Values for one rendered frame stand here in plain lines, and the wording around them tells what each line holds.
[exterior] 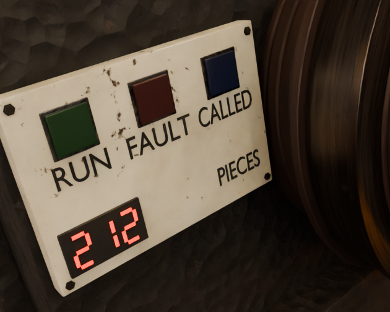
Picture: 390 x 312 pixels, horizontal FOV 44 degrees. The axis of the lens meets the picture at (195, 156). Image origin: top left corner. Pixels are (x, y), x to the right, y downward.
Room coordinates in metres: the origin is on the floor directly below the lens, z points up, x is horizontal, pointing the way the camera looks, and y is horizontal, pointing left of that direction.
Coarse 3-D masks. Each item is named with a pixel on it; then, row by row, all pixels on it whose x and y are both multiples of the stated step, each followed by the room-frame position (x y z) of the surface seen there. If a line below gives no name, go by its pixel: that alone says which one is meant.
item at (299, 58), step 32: (288, 0) 0.53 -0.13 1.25; (320, 0) 0.45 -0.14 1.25; (288, 32) 0.51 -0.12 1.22; (288, 64) 0.49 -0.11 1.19; (288, 96) 0.48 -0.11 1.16; (288, 128) 0.48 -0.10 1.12; (288, 160) 0.49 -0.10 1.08; (288, 192) 0.52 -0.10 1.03; (320, 224) 0.43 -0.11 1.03; (352, 256) 0.46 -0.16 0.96
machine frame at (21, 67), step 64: (0, 0) 0.39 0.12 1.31; (64, 0) 0.41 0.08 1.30; (128, 0) 0.44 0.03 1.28; (192, 0) 0.48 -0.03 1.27; (256, 0) 0.52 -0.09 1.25; (0, 64) 0.38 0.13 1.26; (64, 64) 0.40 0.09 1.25; (0, 192) 0.38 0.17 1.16; (256, 192) 0.50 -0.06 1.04; (0, 256) 0.42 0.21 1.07; (192, 256) 0.45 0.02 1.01; (256, 256) 0.50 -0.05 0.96; (320, 256) 0.56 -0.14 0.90
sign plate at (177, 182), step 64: (128, 64) 0.41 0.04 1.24; (192, 64) 0.45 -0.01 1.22; (256, 64) 0.49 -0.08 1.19; (0, 128) 0.36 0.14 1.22; (128, 128) 0.41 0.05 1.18; (192, 128) 0.44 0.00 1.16; (256, 128) 0.49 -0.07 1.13; (64, 192) 0.37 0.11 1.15; (128, 192) 0.40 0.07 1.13; (192, 192) 0.43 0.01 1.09; (64, 256) 0.36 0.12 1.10; (128, 256) 0.39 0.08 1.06
